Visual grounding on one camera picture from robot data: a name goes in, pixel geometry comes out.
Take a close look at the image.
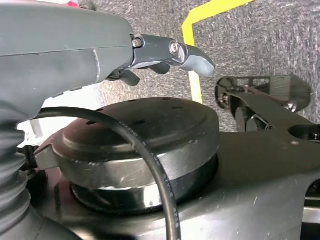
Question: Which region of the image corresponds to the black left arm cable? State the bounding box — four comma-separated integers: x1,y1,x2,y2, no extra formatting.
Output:
32,106,182,240

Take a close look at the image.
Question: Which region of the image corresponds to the black round robot joint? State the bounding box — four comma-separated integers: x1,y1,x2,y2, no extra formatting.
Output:
35,96,220,215

